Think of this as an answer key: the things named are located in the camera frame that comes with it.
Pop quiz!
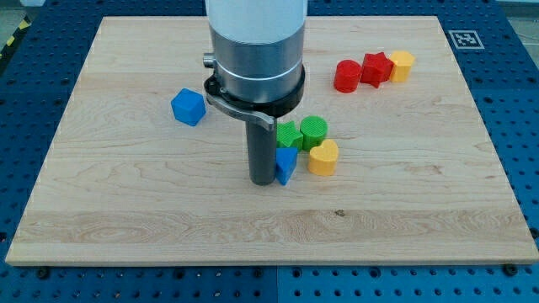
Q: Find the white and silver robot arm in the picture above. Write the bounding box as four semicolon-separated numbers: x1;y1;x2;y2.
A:
203;0;307;104

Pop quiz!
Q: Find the blue triangle block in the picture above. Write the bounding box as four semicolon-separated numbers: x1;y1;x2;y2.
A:
275;147;298;185

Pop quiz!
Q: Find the blue cube block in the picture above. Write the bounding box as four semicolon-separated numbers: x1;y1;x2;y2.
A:
171;88;206;126

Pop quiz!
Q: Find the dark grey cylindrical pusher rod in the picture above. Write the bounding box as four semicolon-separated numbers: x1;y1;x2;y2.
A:
246;119;277;185

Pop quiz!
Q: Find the green star block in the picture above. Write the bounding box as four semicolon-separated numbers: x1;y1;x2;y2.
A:
277;121;304;151

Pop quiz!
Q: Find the green cylinder block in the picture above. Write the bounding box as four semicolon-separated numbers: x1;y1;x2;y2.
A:
300;115;328;152

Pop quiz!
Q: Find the yellow heart block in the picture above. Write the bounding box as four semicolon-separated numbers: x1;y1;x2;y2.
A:
307;139;339;176

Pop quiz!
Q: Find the red cylinder block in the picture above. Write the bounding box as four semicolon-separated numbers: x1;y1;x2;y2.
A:
334;59;361;93

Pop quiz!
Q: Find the light wooden board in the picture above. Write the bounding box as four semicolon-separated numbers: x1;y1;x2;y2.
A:
6;16;538;267

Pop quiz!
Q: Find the red star block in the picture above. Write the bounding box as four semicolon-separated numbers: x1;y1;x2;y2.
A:
360;52;394;88

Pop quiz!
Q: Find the yellow hexagon block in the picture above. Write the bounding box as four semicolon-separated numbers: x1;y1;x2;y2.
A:
389;50;415;82

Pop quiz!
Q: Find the white fiducial marker tag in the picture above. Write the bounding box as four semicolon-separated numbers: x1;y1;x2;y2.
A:
448;29;484;50

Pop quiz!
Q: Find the black clamp ring with lever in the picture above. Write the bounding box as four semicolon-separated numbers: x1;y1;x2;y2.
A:
203;65;307;133

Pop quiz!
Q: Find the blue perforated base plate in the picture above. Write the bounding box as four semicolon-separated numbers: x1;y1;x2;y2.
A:
1;0;538;302

